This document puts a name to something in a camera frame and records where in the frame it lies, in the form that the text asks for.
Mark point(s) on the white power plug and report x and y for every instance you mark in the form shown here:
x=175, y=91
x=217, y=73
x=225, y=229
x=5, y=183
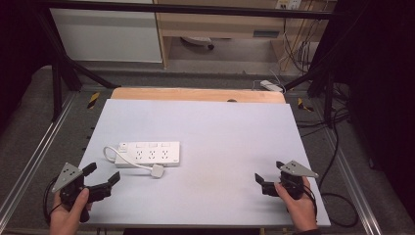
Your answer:
x=157, y=171

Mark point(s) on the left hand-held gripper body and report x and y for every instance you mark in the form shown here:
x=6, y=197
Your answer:
x=67, y=176

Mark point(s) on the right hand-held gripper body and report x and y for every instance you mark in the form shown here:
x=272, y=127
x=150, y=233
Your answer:
x=295, y=169

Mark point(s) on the person's left hand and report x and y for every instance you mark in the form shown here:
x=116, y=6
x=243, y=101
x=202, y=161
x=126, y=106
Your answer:
x=70, y=217

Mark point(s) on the office chair base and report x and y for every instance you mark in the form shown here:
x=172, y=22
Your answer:
x=199, y=41

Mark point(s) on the small white floor power strip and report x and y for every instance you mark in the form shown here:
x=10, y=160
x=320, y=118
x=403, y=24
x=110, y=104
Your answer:
x=271, y=85

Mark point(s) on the white cabinet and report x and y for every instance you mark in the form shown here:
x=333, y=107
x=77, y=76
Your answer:
x=104, y=36

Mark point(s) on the metal floor rail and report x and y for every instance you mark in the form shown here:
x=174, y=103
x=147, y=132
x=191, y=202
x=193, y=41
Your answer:
x=32, y=156
x=352, y=182

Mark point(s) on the black metal frame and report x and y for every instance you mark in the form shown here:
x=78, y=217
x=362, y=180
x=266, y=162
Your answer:
x=58, y=81

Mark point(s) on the white wall socket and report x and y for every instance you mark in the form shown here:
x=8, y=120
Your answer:
x=288, y=4

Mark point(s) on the person's right hand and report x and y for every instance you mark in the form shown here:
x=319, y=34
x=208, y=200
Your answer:
x=300, y=212

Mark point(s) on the wooden table board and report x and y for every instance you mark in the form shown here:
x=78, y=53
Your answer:
x=195, y=94

